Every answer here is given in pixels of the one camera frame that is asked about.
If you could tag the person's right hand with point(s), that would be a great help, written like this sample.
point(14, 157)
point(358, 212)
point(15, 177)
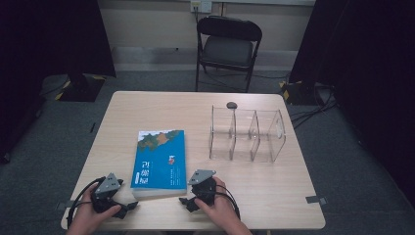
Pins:
point(223, 212)

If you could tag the grey tape piece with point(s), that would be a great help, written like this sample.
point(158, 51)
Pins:
point(65, 205)
point(314, 199)

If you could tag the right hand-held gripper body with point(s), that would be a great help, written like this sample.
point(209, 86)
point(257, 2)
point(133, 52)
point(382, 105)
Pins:
point(202, 177)

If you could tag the person's left hand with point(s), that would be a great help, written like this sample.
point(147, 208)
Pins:
point(84, 212)

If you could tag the clear acrylic book rack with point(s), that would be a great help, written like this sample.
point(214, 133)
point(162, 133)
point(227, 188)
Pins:
point(277, 137)

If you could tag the black curtain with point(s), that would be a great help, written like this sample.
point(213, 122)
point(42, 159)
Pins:
point(375, 65)
point(49, 32)

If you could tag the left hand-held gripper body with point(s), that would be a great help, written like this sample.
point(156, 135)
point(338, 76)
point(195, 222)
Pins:
point(107, 186)

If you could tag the small dark round object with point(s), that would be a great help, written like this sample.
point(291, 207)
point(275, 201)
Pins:
point(231, 105)

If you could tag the black stand base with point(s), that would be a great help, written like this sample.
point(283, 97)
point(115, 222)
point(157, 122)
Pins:
point(81, 89)
point(300, 93)

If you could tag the black folding chair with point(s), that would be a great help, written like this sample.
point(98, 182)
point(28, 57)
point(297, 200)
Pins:
point(228, 50)

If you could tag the white wall outlet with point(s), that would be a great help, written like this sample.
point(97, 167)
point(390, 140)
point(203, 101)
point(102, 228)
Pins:
point(205, 6)

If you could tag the blue book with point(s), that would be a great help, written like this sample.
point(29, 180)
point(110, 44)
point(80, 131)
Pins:
point(160, 156)

